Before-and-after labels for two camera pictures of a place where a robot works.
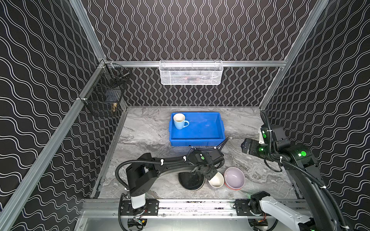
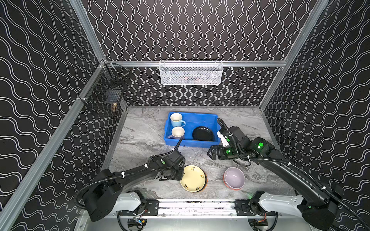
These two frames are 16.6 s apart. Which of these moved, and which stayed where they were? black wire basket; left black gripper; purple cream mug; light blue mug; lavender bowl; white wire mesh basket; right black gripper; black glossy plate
Moved: black glossy plate; left black gripper; right black gripper; light blue mug; purple cream mug
Stayed: white wire mesh basket; lavender bowl; black wire basket
